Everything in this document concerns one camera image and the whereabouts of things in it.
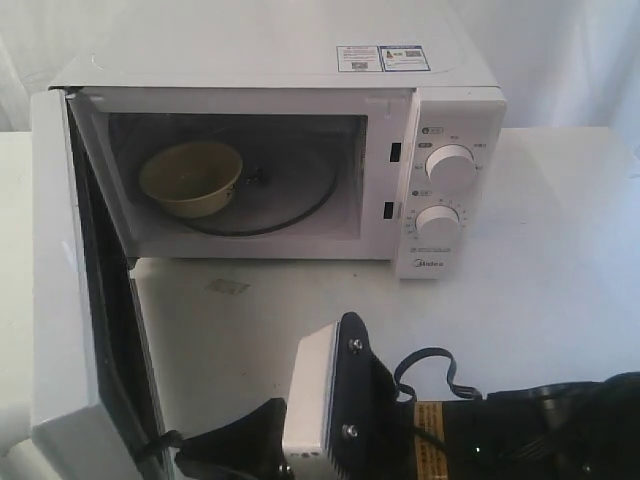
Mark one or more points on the upper white control knob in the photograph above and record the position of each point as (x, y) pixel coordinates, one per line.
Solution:
(450, 168)

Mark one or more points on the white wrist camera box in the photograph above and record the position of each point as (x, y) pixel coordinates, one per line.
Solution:
(306, 434)

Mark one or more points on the white microwave door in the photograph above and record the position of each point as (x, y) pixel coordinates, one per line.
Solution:
(94, 410)

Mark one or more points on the glass turntable plate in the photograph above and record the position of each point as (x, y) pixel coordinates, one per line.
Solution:
(284, 180)

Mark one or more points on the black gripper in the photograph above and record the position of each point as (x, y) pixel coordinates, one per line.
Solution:
(243, 449)

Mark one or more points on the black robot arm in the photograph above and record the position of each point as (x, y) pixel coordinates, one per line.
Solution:
(347, 416)

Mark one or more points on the white control knob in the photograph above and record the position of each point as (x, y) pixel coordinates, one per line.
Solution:
(450, 168)
(437, 226)

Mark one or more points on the clear tape patch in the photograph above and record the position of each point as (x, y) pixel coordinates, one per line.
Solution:
(227, 287)

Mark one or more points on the lower white control knob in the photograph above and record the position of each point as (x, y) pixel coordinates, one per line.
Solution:
(437, 226)

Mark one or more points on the white microwave oven body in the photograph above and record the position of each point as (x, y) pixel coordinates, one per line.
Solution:
(172, 72)

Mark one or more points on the cream yellow bowl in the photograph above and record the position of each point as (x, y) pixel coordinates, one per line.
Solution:
(192, 180)

